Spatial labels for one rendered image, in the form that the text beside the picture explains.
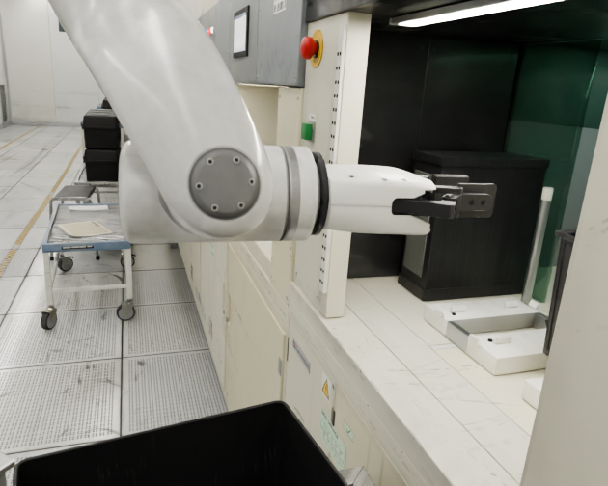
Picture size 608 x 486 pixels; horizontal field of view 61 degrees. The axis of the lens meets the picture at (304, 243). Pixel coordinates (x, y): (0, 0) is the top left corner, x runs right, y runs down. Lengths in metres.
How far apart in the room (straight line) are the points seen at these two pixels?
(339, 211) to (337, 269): 0.52
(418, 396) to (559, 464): 0.38
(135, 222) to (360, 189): 0.18
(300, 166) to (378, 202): 0.07
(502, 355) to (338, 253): 0.32
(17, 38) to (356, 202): 14.02
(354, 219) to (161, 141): 0.18
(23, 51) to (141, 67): 13.99
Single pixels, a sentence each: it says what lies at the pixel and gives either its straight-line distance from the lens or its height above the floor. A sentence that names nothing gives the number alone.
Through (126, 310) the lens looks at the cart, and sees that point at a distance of 2.97.
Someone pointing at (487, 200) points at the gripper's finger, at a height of 1.19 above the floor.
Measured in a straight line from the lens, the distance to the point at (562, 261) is 0.76.
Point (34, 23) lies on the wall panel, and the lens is 14.33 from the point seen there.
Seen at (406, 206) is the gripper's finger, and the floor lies 1.19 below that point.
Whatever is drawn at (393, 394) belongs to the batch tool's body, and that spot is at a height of 0.87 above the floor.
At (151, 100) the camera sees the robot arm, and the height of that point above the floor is 1.27.
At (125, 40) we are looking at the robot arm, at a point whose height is 1.30.
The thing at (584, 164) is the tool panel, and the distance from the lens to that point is 1.48.
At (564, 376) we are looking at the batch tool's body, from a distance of 0.41.
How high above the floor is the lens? 1.28
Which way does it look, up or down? 17 degrees down
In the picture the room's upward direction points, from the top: 4 degrees clockwise
